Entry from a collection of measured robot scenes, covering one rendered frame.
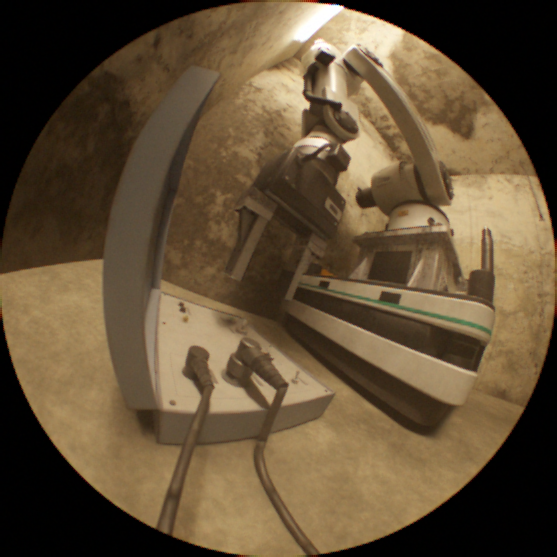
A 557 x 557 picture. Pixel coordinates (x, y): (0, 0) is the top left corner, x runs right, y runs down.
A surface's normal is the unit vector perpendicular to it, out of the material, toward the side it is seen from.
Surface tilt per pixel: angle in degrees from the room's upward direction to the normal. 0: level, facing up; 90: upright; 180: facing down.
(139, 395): 90
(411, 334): 90
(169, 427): 90
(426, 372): 90
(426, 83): 180
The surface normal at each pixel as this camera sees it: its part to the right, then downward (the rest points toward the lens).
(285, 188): 0.57, 0.19
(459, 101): -0.39, 0.92
